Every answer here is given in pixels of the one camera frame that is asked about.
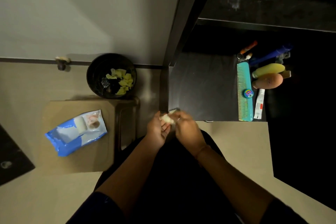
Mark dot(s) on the person's right hand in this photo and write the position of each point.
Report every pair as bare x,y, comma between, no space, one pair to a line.
189,132

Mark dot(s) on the person's left hand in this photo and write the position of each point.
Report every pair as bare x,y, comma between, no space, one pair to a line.
156,133

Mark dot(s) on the white wet wipe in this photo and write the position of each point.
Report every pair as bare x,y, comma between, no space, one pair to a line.
166,118

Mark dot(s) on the colourful round-capped tube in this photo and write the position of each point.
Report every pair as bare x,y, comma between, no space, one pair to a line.
248,93

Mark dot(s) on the white tube with red label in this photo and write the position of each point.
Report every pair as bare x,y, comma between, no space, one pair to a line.
260,105

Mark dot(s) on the teal wide-tooth comb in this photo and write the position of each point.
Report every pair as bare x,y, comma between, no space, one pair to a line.
245,74

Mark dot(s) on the pink makeup sponge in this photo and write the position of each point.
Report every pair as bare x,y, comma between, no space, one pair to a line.
269,81

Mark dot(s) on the metal keyring with white charm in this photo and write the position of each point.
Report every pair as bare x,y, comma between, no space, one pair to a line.
248,55

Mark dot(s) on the yellow makeup sponge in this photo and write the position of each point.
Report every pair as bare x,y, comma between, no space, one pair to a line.
270,69

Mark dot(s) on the orange lip balm stick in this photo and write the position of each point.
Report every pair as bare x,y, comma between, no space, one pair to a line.
249,47

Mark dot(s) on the blue plastic bottle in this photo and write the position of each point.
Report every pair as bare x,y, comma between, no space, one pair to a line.
273,53

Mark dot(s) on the person's left forearm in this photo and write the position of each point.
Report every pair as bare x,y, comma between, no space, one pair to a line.
128,176

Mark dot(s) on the person's right forearm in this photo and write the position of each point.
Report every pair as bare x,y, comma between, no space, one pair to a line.
236,187

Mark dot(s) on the person's dark trousers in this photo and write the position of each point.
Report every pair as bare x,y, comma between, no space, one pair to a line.
173,184

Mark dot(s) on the pink wrist thread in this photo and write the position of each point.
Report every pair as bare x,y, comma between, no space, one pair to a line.
202,150

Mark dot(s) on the yellow crumpled wipes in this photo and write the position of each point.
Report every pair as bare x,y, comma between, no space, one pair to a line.
126,80

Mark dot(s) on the beige plastic stool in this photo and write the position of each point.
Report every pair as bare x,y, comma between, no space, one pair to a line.
92,158

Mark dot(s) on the clear plastic wrapper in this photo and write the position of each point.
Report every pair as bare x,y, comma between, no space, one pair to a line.
105,82

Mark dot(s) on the black round waste bin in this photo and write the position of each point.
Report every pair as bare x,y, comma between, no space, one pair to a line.
95,74

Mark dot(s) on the blue wet wipes pack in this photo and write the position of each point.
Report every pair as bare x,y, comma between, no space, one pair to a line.
63,139

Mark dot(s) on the blue patterned left sleeve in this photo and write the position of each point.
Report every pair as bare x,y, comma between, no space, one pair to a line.
94,210

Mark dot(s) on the blue patterned sleeve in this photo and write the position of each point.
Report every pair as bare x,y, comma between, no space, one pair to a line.
283,213
94,210

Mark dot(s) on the metal cabinet hinge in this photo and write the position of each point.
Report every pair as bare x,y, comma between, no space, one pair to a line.
284,55

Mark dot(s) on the blue patterned right sleeve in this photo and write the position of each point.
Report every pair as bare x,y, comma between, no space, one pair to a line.
283,213

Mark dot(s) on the dark furniture piece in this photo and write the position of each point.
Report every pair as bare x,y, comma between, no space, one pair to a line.
11,158

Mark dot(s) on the dark cabinet shelf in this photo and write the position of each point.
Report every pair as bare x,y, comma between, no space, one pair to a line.
275,8

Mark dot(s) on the pale cabinet door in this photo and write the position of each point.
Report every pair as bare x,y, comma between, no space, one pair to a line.
65,11

